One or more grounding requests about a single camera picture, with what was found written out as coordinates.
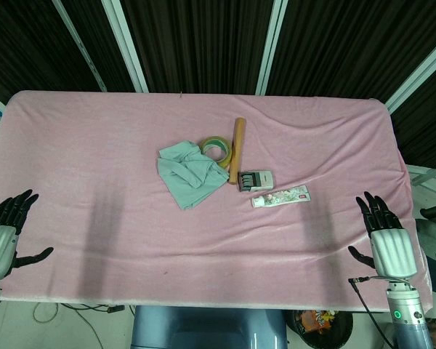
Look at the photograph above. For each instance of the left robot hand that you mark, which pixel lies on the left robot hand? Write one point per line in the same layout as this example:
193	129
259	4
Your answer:
0	247

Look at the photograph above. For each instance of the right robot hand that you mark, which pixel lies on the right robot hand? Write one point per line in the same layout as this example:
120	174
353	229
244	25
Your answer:
392	251

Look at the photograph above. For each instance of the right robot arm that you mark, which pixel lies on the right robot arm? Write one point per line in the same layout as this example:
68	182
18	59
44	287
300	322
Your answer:
407	312

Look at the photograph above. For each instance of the white floral toothpaste tube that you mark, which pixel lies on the white floral toothpaste tube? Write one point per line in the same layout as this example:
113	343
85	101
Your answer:
281	196

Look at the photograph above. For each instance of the black trash bin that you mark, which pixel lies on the black trash bin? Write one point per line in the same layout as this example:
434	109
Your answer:
321	329

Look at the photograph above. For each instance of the wooden rolling pin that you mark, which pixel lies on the wooden rolling pin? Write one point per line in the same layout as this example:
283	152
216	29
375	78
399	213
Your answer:
236	149

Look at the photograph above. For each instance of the pink tablecloth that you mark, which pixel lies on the pink tablecloth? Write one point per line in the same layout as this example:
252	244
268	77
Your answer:
203	236

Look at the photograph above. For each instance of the blue robot torso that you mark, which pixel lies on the blue robot torso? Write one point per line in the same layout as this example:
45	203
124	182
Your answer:
209	327

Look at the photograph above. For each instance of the light green folded cloth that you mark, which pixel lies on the light green folded cloth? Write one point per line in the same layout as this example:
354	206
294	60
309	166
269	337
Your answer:
189	174

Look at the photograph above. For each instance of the yellow green tape roll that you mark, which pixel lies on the yellow green tape roll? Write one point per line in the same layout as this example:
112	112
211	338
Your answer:
216	151

